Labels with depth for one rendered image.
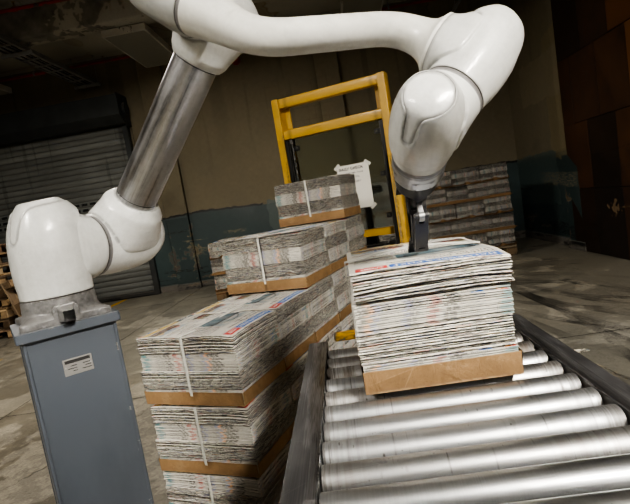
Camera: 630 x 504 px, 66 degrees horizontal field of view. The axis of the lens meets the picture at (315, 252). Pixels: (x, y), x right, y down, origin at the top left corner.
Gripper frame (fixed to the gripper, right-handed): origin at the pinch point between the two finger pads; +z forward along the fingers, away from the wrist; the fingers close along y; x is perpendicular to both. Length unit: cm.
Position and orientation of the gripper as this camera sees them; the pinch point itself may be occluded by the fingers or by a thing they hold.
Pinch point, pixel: (409, 218)
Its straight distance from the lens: 104.2
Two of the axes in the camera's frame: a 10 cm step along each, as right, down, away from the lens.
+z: 1.1, 3.5, 9.3
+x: 9.9, -1.6, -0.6
